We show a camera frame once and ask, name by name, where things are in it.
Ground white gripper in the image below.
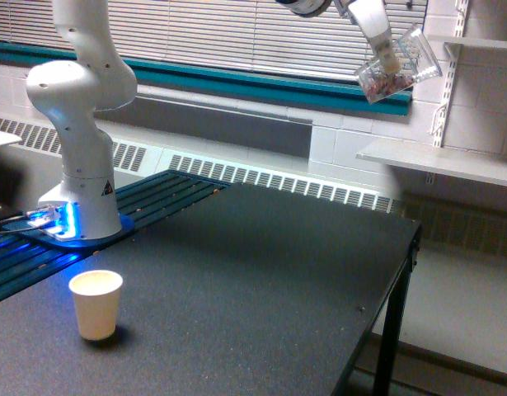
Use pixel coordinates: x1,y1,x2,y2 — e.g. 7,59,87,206
335,0,401,74

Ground clear plastic cup with beans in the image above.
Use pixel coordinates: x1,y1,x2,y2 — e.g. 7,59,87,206
354,25,443,104

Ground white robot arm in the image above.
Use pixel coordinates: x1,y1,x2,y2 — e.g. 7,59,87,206
26,1,138,243

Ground white window blinds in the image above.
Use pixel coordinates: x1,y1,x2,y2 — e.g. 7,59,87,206
0,1,428,81

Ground white baseboard radiator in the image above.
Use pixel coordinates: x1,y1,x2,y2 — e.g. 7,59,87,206
0,117,406,215

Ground black table leg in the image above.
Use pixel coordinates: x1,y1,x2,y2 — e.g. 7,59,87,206
372,227,422,395

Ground white paper cup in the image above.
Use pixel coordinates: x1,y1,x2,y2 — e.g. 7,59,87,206
68,270,123,342

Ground white object at left edge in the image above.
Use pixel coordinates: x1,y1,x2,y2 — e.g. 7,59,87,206
0,131,22,147

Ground white shelf bracket rail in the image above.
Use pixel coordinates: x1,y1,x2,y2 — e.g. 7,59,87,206
430,0,469,148

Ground white upper wall shelf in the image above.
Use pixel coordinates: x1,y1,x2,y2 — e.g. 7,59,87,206
428,35,507,50

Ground white wall shelf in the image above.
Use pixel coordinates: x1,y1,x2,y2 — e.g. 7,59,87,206
428,35,507,50
356,139,507,187

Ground white lower wall shelf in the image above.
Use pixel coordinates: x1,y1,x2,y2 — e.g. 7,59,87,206
356,139,507,187

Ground blue slatted base plate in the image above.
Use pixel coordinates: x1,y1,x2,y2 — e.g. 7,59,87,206
0,171,228,301

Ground black cable at base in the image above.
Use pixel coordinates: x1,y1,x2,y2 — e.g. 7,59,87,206
0,209,44,237

